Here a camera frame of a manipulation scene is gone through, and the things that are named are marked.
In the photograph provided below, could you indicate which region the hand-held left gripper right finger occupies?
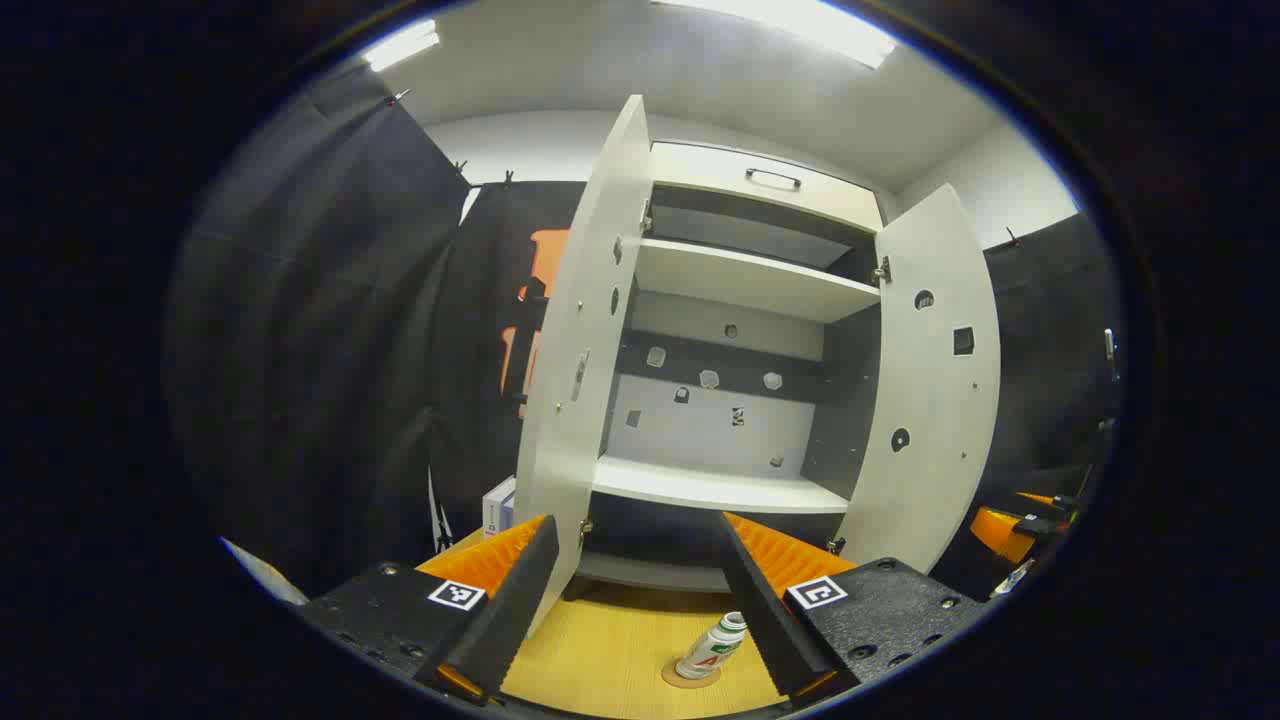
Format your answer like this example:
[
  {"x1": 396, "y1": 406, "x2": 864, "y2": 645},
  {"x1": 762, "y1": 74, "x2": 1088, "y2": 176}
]
[{"x1": 718, "y1": 510, "x2": 993, "y2": 706}]

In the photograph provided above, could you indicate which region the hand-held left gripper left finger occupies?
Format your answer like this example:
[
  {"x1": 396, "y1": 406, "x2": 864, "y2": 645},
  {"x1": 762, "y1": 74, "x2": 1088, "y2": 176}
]
[{"x1": 300, "y1": 513, "x2": 561, "y2": 709}]

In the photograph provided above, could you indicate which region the white plastic bottle green label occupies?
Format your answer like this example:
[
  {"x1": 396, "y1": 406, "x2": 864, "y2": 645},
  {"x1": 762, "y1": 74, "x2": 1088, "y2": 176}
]
[{"x1": 675, "y1": 612, "x2": 749, "y2": 681}]

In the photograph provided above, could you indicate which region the white cabinet door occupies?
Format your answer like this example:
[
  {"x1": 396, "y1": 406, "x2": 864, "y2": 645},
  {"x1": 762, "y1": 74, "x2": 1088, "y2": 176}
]
[
  {"x1": 835, "y1": 183, "x2": 1001, "y2": 576},
  {"x1": 513, "y1": 95, "x2": 653, "y2": 641}
]

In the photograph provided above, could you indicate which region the small white box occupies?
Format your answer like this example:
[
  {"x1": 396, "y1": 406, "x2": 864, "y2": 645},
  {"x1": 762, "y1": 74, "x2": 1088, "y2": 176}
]
[{"x1": 482, "y1": 476, "x2": 519, "y2": 539}]

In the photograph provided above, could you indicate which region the round cork coaster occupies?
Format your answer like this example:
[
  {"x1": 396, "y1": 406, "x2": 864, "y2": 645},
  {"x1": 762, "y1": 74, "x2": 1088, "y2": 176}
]
[{"x1": 661, "y1": 655, "x2": 722, "y2": 689}]

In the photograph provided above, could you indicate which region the white cabinet shelf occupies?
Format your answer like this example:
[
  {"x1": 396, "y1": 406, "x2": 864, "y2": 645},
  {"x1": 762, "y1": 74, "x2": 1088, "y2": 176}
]
[
  {"x1": 633, "y1": 238, "x2": 883, "y2": 324},
  {"x1": 592, "y1": 455, "x2": 851, "y2": 516}
]

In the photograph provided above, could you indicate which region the white cabinet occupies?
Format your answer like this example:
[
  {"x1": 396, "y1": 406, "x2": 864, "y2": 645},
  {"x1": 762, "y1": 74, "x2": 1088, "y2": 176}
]
[{"x1": 575, "y1": 140, "x2": 891, "y2": 598}]

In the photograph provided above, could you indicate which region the white cabinet drawer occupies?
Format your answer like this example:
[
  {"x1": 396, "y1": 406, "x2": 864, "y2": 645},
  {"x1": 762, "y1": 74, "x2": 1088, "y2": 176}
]
[{"x1": 648, "y1": 140, "x2": 886, "y2": 233}]

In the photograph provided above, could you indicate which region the ceiling light panel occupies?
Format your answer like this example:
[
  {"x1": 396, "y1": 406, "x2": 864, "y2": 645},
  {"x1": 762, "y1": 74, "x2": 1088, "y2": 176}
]
[
  {"x1": 362, "y1": 18, "x2": 441, "y2": 73},
  {"x1": 650, "y1": 0, "x2": 898, "y2": 69}
]

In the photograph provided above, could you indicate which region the black cabinet door handle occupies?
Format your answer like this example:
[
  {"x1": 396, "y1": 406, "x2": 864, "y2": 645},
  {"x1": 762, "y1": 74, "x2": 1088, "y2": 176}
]
[{"x1": 503, "y1": 278, "x2": 549, "y2": 403}]

